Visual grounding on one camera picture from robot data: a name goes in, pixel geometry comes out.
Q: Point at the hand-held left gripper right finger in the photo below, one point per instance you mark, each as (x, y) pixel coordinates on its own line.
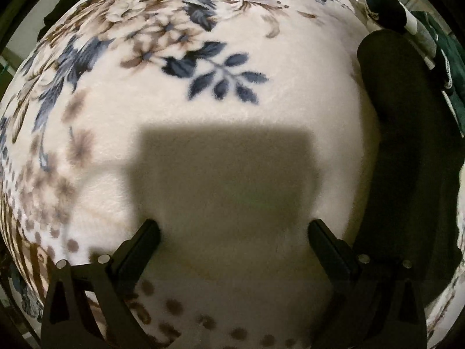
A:
(328, 251)

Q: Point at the dark green white-striped garment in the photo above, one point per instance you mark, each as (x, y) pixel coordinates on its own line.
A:
(448, 61)

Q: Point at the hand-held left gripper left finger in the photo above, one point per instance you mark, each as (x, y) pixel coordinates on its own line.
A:
(142, 250)

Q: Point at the dark folded cloth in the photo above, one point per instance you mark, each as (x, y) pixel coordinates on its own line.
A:
(385, 3)

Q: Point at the floral plush blanket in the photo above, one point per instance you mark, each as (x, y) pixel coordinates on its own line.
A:
(218, 80)

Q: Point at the dark hanging cloth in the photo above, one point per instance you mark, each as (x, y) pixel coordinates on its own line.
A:
(69, 3)

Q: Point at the black garment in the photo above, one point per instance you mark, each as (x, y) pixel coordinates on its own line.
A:
(407, 134)

